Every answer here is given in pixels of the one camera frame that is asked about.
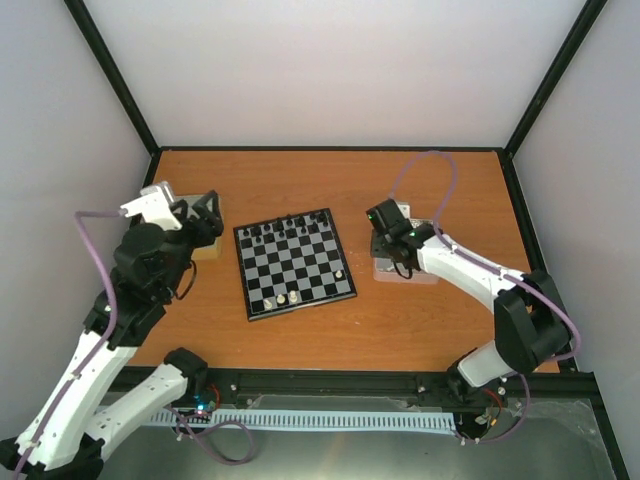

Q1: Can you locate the black chess piece set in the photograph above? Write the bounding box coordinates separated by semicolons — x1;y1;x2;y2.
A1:
234;208;334;248

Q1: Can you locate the light blue cable duct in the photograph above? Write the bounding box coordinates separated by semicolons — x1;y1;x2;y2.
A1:
149;405;459;434

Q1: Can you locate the black frame post left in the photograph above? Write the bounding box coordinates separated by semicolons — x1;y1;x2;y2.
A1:
63;0;160;155

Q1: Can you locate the empty silver metal tin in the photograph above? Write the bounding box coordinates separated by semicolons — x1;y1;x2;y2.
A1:
176;194;223;261

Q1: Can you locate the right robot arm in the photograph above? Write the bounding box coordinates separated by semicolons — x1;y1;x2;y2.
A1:
367;199;578;402

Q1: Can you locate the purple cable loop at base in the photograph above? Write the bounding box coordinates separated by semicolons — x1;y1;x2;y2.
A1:
169;407;259;464

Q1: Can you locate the black frame post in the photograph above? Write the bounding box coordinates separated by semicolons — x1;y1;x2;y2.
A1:
503;0;608;161
63;0;160;155

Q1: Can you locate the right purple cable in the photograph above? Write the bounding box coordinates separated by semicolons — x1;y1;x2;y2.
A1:
388;150;582;446

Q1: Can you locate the black frame post right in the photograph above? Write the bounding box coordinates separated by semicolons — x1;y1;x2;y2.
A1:
503;0;608;161

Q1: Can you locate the black and silver chessboard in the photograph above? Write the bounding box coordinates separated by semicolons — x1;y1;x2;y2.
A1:
233;209;357;322

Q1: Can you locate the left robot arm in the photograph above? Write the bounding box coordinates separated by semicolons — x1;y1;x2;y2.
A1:
1;182;224;479

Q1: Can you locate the pink tin with white pieces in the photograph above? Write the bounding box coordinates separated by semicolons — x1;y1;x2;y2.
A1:
367;213;438;284

